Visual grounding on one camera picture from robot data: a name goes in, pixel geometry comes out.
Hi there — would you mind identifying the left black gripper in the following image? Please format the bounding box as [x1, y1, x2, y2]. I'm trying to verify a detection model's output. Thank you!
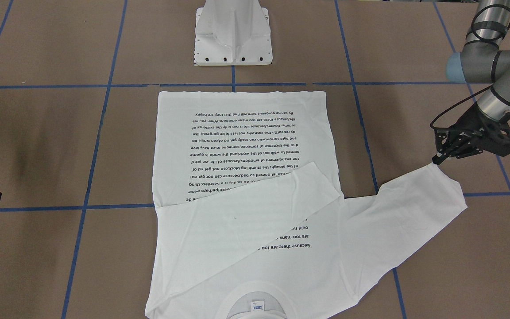
[432, 104, 510, 165]

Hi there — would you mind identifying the white long-sleeve printed shirt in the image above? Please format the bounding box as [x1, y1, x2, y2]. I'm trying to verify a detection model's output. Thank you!
[144, 91, 466, 319]

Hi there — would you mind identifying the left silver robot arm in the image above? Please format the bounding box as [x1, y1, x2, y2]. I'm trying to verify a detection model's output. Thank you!
[431, 0, 510, 165]

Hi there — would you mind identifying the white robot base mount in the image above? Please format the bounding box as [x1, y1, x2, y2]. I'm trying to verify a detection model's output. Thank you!
[194, 0, 273, 66]

